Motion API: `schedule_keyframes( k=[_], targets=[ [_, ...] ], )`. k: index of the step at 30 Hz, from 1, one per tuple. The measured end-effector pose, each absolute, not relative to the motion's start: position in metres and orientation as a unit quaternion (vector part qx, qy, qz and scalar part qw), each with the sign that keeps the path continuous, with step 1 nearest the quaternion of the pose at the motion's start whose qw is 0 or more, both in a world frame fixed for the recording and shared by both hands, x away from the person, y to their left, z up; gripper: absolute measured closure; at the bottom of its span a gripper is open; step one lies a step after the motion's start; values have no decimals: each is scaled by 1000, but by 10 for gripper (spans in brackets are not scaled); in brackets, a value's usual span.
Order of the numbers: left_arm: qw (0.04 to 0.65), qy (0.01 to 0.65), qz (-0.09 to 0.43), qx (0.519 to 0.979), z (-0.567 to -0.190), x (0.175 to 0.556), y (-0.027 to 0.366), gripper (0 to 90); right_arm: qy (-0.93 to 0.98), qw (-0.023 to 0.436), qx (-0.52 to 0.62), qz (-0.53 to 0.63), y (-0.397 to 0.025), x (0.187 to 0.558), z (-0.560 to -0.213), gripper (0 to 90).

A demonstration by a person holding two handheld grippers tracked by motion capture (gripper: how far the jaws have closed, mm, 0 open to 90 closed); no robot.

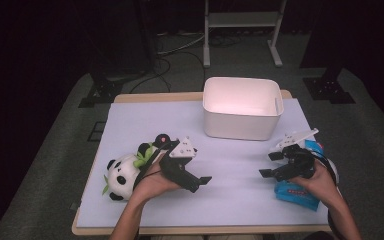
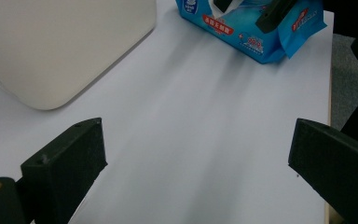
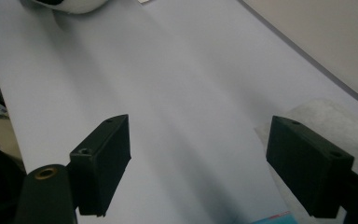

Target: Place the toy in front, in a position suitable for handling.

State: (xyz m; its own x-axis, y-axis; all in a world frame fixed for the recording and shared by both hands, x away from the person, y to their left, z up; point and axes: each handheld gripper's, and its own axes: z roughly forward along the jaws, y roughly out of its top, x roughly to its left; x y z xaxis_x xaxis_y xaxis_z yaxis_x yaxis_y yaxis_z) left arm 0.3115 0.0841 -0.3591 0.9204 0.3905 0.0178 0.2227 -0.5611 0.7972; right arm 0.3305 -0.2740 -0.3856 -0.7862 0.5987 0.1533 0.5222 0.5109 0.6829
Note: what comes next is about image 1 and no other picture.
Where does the panda plush toy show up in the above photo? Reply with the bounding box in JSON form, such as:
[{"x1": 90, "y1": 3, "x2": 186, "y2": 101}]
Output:
[{"x1": 101, "y1": 133, "x2": 174, "y2": 202}]

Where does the white round object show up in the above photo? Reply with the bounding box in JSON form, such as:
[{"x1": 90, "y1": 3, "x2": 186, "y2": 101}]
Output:
[{"x1": 326, "y1": 159, "x2": 340, "y2": 186}]

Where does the white plastic storage box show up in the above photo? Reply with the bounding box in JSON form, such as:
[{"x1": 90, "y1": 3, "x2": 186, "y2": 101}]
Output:
[{"x1": 202, "y1": 76, "x2": 285, "y2": 142}]

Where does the black stand base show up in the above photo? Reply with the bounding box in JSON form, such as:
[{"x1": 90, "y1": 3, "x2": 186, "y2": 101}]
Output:
[
  {"x1": 302, "y1": 66, "x2": 356, "y2": 105},
  {"x1": 78, "y1": 59, "x2": 124, "y2": 109}
]

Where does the left hand-held gripper cable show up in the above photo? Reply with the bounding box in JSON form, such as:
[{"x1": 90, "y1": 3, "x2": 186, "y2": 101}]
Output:
[{"x1": 133, "y1": 140, "x2": 181, "y2": 189}]

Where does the black floor cable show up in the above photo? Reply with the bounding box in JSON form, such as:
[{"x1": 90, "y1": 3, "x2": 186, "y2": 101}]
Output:
[{"x1": 129, "y1": 49, "x2": 208, "y2": 95}]

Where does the blue wet wipes pack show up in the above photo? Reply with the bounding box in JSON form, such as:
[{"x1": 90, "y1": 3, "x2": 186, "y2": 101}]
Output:
[{"x1": 273, "y1": 139, "x2": 326, "y2": 212}]

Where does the right hand-held gripper cable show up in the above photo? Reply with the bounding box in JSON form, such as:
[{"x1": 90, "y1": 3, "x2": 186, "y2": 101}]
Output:
[{"x1": 308, "y1": 148, "x2": 338, "y2": 188}]

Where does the person's right hand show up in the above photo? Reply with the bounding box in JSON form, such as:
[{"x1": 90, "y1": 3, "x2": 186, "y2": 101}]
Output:
[{"x1": 289, "y1": 159, "x2": 340, "y2": 205}]

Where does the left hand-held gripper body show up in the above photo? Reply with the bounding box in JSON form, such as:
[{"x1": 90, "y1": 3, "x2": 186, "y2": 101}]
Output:
[{"x1": 159, "y1": 135, "x2": 198, "y2": 183}]

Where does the hand-held gripper cable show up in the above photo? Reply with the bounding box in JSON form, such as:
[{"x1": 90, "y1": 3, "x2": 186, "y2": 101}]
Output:
[
  {"x1": 308, "y1": 148, "x2": 338, "y2": 188},
  {"x1": 133, "y1": 140, "x2": 181, "y2": 189}
]

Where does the person's left hand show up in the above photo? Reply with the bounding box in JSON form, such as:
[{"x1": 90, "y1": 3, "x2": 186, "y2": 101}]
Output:
[{"x1": 130, "y1": 158, "x2": 182, "y2": 206}]

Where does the white metal stand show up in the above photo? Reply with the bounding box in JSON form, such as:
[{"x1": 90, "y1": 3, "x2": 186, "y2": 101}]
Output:
[{"x1": 202, "y1": 0, "x2": 285, "y2": 69}]

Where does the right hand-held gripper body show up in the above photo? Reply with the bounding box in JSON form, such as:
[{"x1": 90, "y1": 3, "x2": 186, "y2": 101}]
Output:
[{"x1": 269, "y1": 128, "x2": 320, "y2": 183}]

